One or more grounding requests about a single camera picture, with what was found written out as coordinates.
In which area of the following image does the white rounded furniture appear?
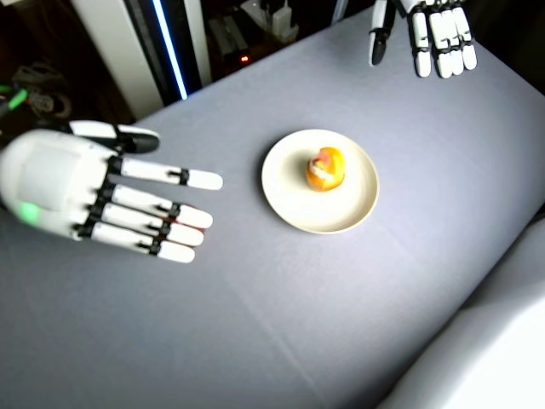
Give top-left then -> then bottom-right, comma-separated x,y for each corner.
376,221 -> 545,409

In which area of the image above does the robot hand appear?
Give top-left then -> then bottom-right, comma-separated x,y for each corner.
368,0 -> 479,79
0,120 -> 224,264

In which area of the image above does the white power adapter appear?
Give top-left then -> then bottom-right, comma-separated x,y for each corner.
271,3 -> 300,43

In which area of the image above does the green cable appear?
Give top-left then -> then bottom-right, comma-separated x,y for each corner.
0,84 -> 29,117

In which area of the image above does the black device with red light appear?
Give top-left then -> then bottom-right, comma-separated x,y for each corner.
207,15 -> 259,74

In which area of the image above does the white pillar panel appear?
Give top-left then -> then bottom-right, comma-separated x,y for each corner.
70,0 -> 165,120

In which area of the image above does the cream round plate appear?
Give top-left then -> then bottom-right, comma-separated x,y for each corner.
261,129 -> 381,235

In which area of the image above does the grey tablecloth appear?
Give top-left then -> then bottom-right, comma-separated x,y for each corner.
0,8 -> 545,409

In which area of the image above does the grey coiled cable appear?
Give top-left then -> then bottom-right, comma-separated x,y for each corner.
10,62 -> 74,121

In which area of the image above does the blue light strip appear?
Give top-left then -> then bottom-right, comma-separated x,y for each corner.
151,0 -> 189,101

